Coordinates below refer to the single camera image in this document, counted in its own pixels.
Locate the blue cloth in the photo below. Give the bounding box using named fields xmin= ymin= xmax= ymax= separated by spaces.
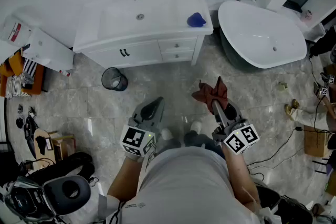
xmin=186 ymin=12 xmax=207 ymax=28

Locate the white vanity cabinet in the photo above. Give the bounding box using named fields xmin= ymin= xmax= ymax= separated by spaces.
xmin=75 ymin=34 xmax=205 ymax=69

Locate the white wristband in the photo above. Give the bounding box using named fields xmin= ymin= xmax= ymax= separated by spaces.
xmin=123 ymin=148 xmax=144 ymax=163

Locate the person's right forearm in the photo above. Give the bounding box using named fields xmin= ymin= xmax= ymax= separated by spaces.
xmin=222 ymin=146 xmax=260 ymax=205

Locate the person's left shoe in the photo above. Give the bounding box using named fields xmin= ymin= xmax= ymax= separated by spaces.
xmin=160 ymin=127 xmax=174 ymax=141

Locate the person's right leg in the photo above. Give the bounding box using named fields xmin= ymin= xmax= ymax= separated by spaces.
xmin=183 ymin=130 xmax=226 ymax=159

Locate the white plastic box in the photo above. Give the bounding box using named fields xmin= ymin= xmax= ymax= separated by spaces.
xmin=22 ymin=28 xmax=76 ymax=71

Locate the black bag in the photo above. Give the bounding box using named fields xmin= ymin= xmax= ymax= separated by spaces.
xmin=26 ymin=152 xmax=96 ymax=189

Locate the person's right shoe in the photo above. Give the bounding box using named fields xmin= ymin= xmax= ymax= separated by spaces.
xmin=190 ymin=121 xmax=203 ymax=133

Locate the person's shoe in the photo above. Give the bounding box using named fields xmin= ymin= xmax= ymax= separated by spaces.
xmin=160 ymin=127 xmax=174 ymax=141
xmin=190 ymin=121 xmax=203 ymax=133

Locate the person's left leg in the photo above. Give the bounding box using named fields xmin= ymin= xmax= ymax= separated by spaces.
xmin=164 ymin=137 xmax=184 ymax=152

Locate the brown cloth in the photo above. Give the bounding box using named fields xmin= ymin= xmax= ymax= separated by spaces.
xmin=191 ymin=76 xmax=229 ymax=115

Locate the white ceramic sink basin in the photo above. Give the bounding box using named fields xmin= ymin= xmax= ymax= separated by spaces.
xmin=72 ymin=0 xmax=214 ymax=54

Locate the wooden board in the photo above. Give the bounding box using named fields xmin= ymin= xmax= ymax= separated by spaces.
xmin=33 ymin=127 xmax=56 ymax=165

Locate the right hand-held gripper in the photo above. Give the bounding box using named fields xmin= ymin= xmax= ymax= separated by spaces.
xmin=212 ymin=100 xmax=260 ymax=155

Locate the person's white shirt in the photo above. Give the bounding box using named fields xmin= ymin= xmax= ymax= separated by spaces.
xmin=98 ymin=145 xmax=265 ymax=224

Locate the cardboard box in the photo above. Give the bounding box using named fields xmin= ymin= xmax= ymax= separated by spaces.
xmin=303 ymin=125 xmax=332 ymax=158

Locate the white freestanding bathtub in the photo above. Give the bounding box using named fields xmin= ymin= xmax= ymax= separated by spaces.
xmin=217 ymin=0 xmax=308 ymax=70

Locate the person's left forearm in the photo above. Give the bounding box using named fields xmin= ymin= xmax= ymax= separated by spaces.
xmin=107 ymin=157 xmax=145 ymax=202

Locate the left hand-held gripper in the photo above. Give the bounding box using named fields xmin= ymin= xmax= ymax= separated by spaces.
xmin=120 ymin=96 xmax=165 ymax=157

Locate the white bag with red label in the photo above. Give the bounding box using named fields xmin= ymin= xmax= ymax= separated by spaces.
xmin=0 ymin=14 xmax=32 ymax=44

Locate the person's leg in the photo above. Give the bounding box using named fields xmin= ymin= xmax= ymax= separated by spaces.
xmin=183 ymin=130 xmax=226 ymax=159
xmin=164 ymin=137 xmax=184 ymax=152

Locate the grey black helmet device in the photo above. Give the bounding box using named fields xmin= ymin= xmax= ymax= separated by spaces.
xmin=4 ymin=175 xmax=91 ymax=222

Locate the black mesh wastebasket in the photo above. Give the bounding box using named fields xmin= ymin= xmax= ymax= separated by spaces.
xmin=101 ymin=67 xmax=129 ymax=92

